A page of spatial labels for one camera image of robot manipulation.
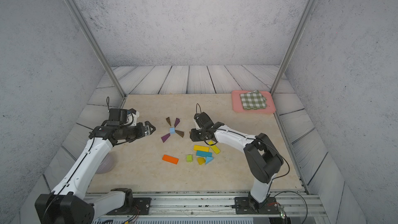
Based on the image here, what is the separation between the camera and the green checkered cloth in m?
1.14

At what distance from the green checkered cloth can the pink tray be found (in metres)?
0.01

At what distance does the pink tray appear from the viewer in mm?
1133
